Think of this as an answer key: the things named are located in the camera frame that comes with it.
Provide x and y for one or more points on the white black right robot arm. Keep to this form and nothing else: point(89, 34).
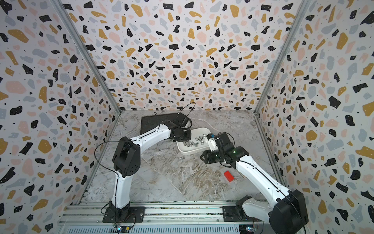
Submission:
point(284, 210)

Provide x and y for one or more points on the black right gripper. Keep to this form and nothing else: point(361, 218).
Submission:
point(207, 159)

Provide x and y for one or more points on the white plastic storage box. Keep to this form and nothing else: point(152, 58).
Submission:
point(197, 144)

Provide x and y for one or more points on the aluminium corner post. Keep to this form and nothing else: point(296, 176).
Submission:
point(289, 39)
point(61, 11)

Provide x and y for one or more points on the black ribbed tool case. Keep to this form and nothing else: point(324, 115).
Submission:
point(150, 122)

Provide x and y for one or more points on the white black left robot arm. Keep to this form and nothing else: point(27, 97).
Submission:
point(127, 157)

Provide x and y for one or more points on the red plastic block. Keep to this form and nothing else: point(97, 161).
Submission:
point(229, 176)

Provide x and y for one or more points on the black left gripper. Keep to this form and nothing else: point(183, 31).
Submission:
point(188, 138)

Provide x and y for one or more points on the aluminium corner post left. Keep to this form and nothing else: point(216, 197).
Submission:
point(61, 11)

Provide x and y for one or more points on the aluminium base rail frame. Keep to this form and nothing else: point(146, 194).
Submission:
point(171, 217)

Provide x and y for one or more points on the aluminium corner post right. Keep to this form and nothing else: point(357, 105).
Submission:
point(289, 39)

